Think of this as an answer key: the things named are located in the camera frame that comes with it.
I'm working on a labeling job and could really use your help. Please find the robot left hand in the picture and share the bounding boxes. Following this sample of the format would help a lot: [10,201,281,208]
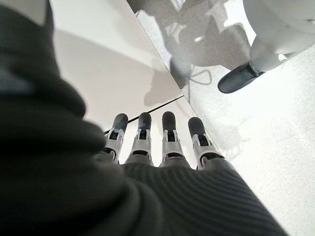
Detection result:
[0,4,289,236]

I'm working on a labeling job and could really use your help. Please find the thin dark floor cable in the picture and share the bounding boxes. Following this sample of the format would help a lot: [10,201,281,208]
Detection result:
[187,68,213,100]

